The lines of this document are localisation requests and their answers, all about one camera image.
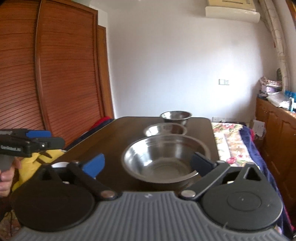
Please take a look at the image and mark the floral white plate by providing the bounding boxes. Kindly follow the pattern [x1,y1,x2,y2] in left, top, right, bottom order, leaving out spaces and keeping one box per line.
[51,162,69,168]

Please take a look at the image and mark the large steel bowl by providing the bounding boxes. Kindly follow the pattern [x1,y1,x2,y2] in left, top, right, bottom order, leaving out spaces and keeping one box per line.
[121,134,211,190]

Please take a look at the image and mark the medium steel bowl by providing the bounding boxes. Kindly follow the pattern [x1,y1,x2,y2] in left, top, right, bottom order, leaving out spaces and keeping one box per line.
[144,123,187,137]

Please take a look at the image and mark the small steel bowl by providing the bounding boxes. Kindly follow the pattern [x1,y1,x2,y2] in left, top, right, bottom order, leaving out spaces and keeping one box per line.
[160,110,192,126]

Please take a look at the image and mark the person's left hand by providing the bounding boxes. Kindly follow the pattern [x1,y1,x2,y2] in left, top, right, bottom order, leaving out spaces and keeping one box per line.
[0,157,22,197]

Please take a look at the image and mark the yellow plush toy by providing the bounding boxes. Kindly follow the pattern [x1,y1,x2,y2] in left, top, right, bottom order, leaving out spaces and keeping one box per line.
[12,150,66,191]

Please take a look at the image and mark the floral bed quilt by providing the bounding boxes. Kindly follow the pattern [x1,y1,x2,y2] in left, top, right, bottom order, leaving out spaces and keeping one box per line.
[211,122,254,167]

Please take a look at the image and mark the red and dark folded clothes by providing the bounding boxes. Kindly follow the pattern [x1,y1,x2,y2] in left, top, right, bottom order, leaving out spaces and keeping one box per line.
[64,116,114,151]

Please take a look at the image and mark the wooden louvered wardrobe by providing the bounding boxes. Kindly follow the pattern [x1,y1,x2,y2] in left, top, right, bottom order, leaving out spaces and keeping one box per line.
[1,1,113,144]

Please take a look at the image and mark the white paper bag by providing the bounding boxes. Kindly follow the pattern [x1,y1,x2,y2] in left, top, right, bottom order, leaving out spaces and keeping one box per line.
[252,120,265,137]

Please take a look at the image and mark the wooden low cabinet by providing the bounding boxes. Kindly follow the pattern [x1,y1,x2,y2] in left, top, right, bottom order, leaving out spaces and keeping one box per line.
[255,97,296,209]

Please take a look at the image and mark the blue blanket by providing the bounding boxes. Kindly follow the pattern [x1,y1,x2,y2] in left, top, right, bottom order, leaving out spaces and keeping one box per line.
[239,126,294,239]

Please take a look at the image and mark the clear plastic bag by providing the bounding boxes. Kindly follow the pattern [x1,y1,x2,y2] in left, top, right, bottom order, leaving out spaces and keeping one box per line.
[266,92,290,109]

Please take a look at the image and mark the stack of folded fabrics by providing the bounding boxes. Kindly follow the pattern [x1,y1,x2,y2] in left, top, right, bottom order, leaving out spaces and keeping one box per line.
[258,76,282,98]

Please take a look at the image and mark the patterned curtain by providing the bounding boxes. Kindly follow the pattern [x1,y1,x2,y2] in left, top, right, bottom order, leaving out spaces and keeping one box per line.
[259,0,290,92]

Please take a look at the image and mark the wall power strip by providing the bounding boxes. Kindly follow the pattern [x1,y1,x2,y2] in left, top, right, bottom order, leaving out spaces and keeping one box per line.
[212,117,226,123]

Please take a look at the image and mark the wall light switch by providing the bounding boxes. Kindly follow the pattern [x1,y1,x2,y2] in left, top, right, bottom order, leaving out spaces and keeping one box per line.
[218,79,230,85]

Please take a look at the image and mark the wall air conditioner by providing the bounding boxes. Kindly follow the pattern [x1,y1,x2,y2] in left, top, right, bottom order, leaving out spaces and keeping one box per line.
[205,0,260,23]

